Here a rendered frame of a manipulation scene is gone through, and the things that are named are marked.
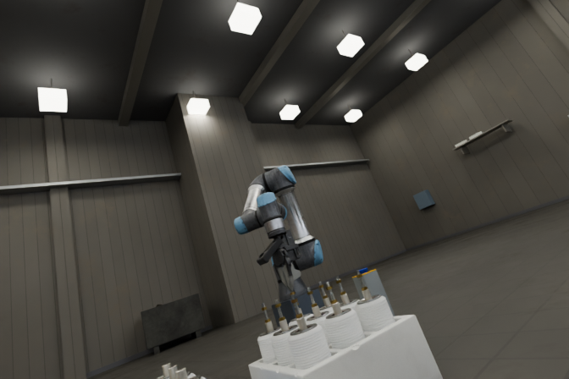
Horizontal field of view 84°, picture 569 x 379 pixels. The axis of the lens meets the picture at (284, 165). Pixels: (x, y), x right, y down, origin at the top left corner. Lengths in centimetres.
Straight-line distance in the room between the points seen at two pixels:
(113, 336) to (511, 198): 1018
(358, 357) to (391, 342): 11
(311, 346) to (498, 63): 1047
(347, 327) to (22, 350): 682
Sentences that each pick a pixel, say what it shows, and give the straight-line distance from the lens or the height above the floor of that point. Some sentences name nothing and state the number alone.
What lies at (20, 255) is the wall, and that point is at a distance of 770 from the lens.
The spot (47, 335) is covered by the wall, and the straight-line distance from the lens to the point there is 744.
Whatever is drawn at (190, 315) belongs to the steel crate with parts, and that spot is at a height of 41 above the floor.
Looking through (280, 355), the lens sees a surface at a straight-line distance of 101.
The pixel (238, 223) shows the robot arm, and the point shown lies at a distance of 134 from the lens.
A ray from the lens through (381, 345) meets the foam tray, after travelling 97.
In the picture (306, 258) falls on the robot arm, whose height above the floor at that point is 45.
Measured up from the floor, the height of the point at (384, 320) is 19.
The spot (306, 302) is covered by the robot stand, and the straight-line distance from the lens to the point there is 162.
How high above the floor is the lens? 38
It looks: 19 degrees up
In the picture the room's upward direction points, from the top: 20 degrees counter-clockwise
